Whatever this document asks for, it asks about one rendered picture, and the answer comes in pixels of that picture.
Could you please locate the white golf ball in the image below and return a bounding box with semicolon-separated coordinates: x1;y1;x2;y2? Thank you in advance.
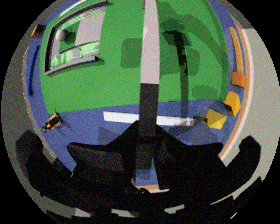
56;29;69;42

